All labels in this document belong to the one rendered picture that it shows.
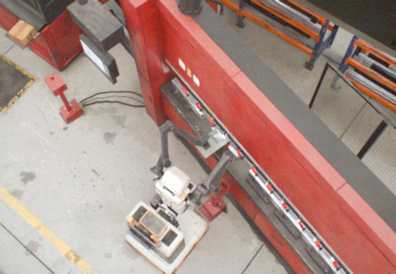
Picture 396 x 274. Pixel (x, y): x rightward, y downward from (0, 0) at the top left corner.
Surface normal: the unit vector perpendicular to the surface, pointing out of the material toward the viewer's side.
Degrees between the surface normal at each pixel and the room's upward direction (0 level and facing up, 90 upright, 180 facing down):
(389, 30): 27
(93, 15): 0
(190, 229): 0
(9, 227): 0
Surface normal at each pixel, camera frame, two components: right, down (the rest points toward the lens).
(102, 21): -0.04, -0.45
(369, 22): -0.32, -0.09
